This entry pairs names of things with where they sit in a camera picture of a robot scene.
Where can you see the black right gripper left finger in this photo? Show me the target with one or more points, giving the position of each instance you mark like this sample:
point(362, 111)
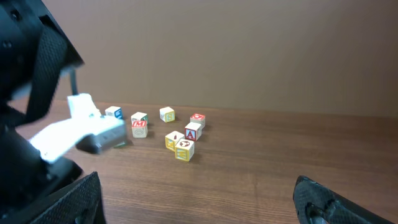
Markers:
point(79, 202)

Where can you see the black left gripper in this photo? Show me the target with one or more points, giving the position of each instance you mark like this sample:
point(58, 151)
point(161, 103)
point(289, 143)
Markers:
point(34, 53)

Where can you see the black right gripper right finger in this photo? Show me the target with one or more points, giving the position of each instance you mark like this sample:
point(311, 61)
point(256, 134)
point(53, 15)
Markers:
point(315, 203)

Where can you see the soccer ball yellow block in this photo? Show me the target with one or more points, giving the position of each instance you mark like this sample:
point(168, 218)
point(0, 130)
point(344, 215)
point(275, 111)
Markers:
point(184, 150)

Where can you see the green letter V block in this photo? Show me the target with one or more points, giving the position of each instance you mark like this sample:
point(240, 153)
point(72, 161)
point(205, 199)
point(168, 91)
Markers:
point(122, 144)

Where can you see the red letter M block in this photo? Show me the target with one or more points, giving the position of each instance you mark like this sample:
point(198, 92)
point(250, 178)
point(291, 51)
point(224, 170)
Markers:
point(139, 129)

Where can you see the blue edged white block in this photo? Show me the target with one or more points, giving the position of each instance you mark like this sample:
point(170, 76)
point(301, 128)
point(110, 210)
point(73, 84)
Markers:
point(114, 111)

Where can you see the green edged white block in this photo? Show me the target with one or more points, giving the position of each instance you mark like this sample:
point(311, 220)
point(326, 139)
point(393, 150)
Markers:
point(139, 116)

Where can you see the yellow bottle picture block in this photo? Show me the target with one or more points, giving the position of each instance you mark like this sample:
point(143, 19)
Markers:
point(172, 139)

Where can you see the yellow letter S block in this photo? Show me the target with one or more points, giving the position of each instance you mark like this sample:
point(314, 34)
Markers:
point(167, 114)

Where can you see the red letter A block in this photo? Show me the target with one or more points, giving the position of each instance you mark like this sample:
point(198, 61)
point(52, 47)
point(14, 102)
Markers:
point(193, 131)

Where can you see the red letter Q block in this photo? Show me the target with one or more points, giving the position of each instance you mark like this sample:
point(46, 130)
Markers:
point(198, 118)

